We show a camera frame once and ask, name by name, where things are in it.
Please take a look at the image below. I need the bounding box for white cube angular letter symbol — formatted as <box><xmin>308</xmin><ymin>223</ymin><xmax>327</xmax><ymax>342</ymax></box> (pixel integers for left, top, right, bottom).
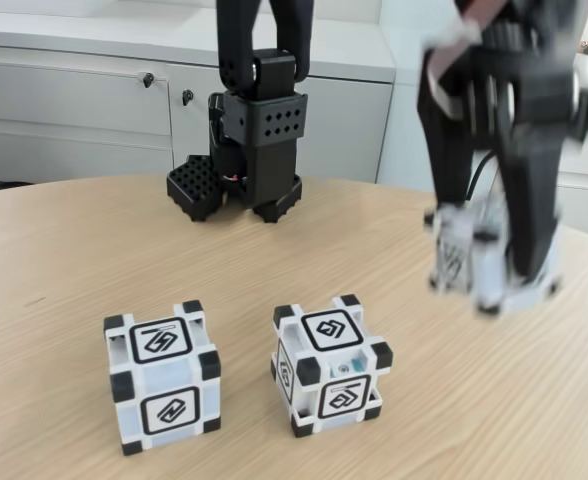
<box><xmin>422</xmin><ymin>198</ymin><xmax>564</xmax><ymax>317</ymax></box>

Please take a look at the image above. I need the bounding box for white cube nested diamond symbol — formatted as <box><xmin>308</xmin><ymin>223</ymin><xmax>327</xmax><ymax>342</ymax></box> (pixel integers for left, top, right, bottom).
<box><xmin>269</xmin><ymin>294</ymin><xmax>394</xmax><ymax>440</ymax></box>

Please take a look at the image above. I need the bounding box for white cube zigzag symbol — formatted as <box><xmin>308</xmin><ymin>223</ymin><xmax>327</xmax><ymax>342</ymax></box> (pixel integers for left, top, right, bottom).
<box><xmin>102</xmin><ymin>299</ymin><xmax>223</xmax><ymax>444</ymax></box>

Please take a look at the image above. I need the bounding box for black camera cable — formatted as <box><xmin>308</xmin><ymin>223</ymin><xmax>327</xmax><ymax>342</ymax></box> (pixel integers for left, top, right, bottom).
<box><xmin>465</xmin><ymin>149</ymin><xmax>496</xmax><ymax>202</ymax></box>

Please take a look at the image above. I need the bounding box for bare camera circuit board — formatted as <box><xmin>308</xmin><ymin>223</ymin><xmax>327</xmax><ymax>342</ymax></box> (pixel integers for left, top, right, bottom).
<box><xmin>571</xmin><ymin>74</ymin><xmax>588</xmax><ymax>147</ymax></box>

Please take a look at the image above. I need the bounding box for red and white servo cable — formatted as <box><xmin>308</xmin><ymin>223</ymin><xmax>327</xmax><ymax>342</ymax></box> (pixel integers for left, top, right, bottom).
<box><xmin>423</xmin><ymin>9</ymin><xmax>483</xmax><ymax>109</ymax></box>

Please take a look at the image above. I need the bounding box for grey vertical frame post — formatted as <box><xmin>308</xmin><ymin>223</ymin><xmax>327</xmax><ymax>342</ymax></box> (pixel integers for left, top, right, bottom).
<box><xmin>486</xmin><ymin>0</ymin><xmax>588</xmax><ymax>212</ymax></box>

